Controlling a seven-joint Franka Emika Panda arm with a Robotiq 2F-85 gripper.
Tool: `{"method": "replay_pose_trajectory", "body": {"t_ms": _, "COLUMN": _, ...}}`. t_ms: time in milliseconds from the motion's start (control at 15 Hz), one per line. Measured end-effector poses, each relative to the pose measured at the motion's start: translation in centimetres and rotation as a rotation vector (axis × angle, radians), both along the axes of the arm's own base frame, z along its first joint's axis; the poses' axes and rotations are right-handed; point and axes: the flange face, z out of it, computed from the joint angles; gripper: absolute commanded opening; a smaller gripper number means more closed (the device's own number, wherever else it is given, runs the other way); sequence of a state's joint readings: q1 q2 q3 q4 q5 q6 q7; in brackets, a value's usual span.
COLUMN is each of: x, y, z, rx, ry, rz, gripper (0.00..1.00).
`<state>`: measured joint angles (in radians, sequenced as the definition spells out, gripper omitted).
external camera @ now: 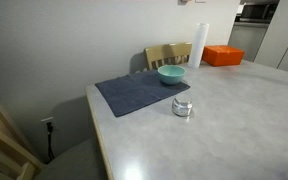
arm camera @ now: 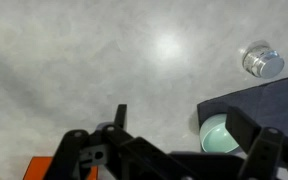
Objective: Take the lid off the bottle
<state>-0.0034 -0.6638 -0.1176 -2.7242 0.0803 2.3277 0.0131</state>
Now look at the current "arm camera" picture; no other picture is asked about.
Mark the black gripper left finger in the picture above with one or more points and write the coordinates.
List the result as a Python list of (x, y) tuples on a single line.
[(120, 116)]

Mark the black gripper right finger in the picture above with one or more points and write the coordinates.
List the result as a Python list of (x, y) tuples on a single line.
[(242, 126)]

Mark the clear glass bottle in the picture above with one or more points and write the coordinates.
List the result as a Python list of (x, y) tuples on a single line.
[(252, 60)]

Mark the teal bowl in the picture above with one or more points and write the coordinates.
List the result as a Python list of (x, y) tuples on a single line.
[(217, 136)]

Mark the dark blue towel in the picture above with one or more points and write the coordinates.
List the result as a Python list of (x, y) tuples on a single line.
[(277, 100)]

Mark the orange box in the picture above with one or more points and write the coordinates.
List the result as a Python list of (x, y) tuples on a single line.
[(37, 168)]

